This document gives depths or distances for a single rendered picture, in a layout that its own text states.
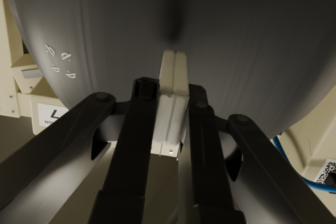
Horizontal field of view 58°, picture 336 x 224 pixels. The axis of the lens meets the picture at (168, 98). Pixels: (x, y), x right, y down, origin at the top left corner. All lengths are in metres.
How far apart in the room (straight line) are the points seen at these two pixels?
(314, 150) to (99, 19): 0.46
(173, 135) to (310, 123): 0.47
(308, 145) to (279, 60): 0.39
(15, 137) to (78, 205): 1.18
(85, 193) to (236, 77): 2.99
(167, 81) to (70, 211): 2.94
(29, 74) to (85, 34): 0.79
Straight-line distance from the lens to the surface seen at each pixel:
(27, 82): 1.04
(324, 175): 0.63
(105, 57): 0.24
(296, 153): 0.64
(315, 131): 0.59
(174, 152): 0.91
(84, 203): 3.11
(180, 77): 0.16
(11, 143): 3.76
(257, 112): 0.26
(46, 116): 0.91
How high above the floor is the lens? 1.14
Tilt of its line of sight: 34 degrees up
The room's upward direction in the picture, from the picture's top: 169 degrees counter-clockwise
